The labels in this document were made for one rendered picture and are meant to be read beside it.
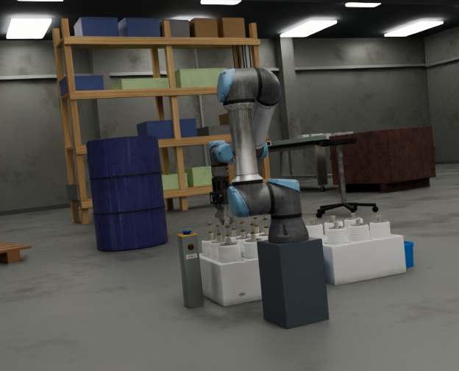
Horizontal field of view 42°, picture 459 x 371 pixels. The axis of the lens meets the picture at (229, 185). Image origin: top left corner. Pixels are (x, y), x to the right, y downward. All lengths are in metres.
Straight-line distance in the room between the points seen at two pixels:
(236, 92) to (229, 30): 6.57
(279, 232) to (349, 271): 0.72
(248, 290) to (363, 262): 0.58
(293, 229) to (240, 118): 0.44
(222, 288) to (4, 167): 9.48
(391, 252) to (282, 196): 0.92
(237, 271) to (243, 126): 0.71
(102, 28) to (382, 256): 5.76
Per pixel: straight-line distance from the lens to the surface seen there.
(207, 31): 8.55
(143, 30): 8.13
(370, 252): 2.89
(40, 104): 11.96
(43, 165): 11.87
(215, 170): 2.57
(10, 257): 4.86
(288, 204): 2.19
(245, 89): 2.17
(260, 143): 2.46
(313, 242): 2.21
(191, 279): 2.62
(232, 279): 2.59
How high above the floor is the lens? 0.62
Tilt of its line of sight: 2 degrees down
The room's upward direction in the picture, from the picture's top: 6 degrees counter-clockwise
